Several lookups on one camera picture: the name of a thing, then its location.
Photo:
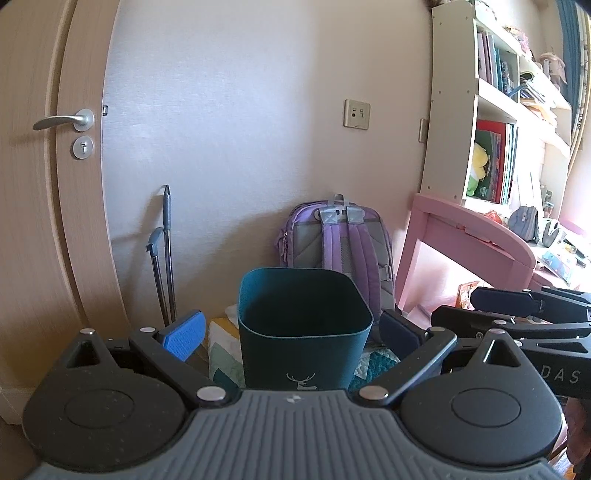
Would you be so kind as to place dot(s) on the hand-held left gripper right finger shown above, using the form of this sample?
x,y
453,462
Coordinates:
x,y
399,330

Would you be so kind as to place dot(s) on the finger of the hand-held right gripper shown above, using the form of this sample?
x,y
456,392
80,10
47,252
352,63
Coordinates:
x,y
466,323
503,300

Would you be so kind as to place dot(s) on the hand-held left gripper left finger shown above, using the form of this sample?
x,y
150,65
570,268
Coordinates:
x,y
184,334

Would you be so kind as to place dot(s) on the teal bin with deer print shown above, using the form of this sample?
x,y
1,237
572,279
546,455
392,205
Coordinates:
x,y
300,350

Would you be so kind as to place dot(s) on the orange packet under desk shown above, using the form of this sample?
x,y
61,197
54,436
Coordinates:
x,y
465,294

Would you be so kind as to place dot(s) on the teal white zigzag quilt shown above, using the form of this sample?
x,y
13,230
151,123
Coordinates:
x,y
226,364

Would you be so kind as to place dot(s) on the papers on desk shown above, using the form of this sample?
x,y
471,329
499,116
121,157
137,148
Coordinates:
x,y
558,265

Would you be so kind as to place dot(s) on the pink desk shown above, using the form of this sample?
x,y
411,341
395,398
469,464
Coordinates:
x,y
471,230

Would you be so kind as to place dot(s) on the grey bag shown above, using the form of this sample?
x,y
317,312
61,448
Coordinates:
x,y
524,224

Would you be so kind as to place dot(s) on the grey white pouch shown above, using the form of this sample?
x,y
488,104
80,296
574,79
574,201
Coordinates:
x,y
551,232

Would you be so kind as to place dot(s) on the purple grey backpack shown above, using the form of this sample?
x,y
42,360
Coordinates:
x,y
341,244

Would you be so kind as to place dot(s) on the yellow green plush toy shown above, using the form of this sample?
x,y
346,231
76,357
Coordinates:
x,y
478,166

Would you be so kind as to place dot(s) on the row of red green books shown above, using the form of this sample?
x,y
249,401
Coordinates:
x,y
501,161

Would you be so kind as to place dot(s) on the light wooden door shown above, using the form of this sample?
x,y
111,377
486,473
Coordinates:
x,y
46,230

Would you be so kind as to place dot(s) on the stack of papers on shelf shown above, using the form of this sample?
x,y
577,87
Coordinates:
x,y
533,94

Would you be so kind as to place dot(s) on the round silver door lock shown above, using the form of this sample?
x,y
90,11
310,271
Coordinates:
x,y
83,147

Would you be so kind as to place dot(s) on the white bookshelf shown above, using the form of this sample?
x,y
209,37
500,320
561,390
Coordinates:
x,y
455,92

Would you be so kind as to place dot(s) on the row of pink blue books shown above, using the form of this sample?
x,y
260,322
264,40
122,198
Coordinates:
x,y
491,62

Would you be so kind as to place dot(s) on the white figure on shelf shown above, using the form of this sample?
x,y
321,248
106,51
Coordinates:
x,y
554,67

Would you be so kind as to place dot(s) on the blue curtain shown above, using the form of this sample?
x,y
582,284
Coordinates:
x,y
572,55

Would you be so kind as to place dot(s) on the folded metal trolley frame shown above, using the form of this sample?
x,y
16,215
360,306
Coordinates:
x,y
167,258

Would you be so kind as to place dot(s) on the beige wall plate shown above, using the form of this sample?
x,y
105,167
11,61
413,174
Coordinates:
x,y
423,130

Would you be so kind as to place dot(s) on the beige wall socket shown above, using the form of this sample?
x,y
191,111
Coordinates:
x,y
356,114

